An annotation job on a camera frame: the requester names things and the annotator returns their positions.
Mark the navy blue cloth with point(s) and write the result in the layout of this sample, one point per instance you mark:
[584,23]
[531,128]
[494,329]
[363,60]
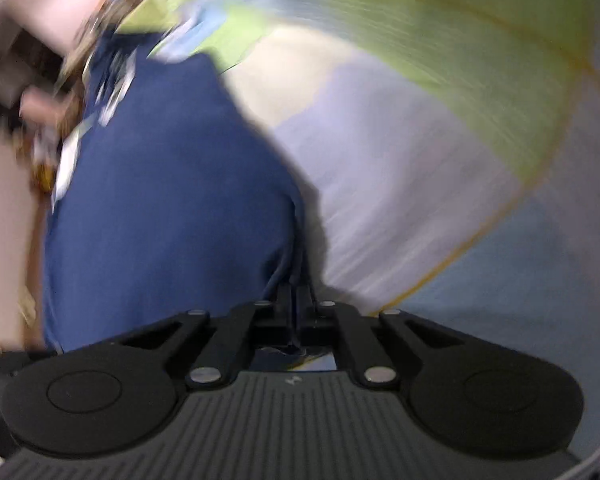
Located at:
[170,200]

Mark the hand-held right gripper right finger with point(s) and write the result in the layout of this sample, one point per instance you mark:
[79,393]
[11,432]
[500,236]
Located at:
[307,312]

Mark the green and lavender patterned sheet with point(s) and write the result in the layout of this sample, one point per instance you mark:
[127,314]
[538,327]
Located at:
[430,60]

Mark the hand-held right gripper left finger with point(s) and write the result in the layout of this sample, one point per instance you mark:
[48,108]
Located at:
[281,312]

